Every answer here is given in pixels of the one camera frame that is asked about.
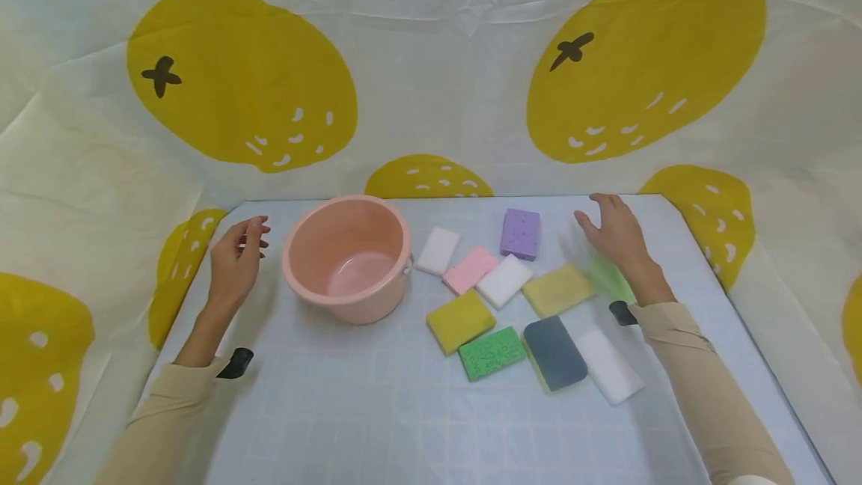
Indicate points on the person's right thumb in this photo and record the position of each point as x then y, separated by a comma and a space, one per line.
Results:
584, 226

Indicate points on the pink plastic bucket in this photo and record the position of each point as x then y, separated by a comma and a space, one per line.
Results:
316, 245

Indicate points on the green patterned sponge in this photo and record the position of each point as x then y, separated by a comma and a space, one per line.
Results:
491, 353

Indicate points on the person's left fingers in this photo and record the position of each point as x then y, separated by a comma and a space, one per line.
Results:
258, 234

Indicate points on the black wrist band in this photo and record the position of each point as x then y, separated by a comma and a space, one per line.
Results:
623, 313
236, 363

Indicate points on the person's right fingers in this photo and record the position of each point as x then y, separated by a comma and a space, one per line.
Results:
608, 204

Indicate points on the person's right forearm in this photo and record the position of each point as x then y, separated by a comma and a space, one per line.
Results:
700, 388

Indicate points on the dark grey yellow sponge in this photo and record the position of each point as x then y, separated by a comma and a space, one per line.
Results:
555, 352

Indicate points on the pink sponge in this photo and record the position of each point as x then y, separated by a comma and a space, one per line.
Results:
469, 270

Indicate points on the person's right hand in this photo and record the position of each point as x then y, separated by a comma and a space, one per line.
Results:
619, 238

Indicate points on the purple sponge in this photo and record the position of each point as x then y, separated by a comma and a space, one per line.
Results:
520, 233

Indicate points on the person's left hand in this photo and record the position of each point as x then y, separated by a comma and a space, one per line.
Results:
232, 268

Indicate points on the light green sponge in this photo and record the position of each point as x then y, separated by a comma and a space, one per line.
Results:
609, 277

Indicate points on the long white sponge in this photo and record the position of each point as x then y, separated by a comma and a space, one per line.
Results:
609, 365

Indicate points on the small white sponge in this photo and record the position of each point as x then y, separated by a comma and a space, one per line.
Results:
504, 281
438, 251

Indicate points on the person's left forearm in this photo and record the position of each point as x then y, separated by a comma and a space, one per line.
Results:
172, 410

